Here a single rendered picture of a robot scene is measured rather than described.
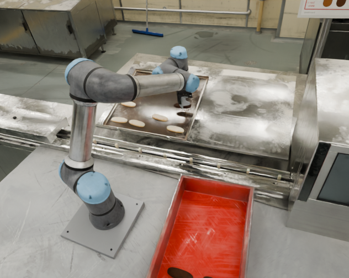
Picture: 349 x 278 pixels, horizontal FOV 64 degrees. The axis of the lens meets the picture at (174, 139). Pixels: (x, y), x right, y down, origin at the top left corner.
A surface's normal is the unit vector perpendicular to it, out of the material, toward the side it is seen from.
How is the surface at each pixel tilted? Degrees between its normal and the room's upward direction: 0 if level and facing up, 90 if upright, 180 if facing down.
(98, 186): 9
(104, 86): 57
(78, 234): 3
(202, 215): 0
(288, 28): 90
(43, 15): 90
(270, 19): 90
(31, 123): 0
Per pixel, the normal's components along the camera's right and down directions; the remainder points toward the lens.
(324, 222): -0.32, 0.66
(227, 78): -0.13, -0.60
